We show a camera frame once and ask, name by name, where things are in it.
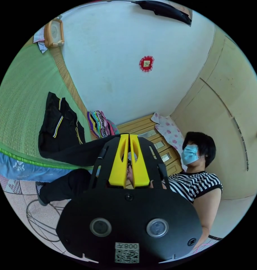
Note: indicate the black polo shirt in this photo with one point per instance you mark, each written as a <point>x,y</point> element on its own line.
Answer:
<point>60,135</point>

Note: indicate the bed with green woven mat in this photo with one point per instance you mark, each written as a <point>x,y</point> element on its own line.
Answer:
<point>25,95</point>

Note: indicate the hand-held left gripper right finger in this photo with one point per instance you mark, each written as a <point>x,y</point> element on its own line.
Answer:
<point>141,170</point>

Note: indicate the pink floral cloth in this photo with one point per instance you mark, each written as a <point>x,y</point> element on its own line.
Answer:
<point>169,131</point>

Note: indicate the orange clock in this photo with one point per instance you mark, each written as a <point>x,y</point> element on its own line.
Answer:
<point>54,32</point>

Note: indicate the person's body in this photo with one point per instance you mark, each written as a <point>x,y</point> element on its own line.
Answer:
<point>196,183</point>

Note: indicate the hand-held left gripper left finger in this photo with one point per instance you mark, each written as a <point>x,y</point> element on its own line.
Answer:
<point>117,168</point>

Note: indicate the wooden cupboard with drawers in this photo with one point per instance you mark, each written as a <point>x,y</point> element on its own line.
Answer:
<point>139,126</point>

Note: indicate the beige wardrobe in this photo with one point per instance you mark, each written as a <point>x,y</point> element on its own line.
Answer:
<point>221,118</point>

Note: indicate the pile of clothes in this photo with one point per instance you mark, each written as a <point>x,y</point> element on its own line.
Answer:
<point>99,123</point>

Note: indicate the red round wall decoration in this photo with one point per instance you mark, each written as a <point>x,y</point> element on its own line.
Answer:
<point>147,63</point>

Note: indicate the checked cloth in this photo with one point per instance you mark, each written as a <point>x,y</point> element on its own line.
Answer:
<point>40,39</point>

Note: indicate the person's left forearm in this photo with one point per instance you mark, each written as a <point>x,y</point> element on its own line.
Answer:
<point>202,237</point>

